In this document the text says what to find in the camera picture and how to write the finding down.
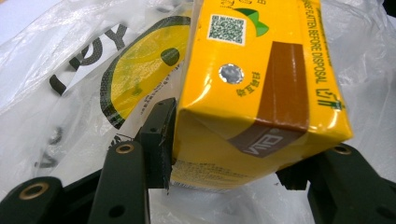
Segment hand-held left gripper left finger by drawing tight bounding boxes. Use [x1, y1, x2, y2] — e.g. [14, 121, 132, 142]
[134, 97, 177, 190]

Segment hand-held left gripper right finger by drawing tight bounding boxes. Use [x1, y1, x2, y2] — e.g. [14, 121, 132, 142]
[275, 154, 314, 191]

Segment yellow juice carton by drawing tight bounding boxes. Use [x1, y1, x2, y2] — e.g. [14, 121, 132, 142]
[169, 0, 354, 191]

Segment clear printed plastic bag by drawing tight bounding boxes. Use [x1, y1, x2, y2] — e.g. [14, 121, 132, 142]
[0, 0, 396, 224]

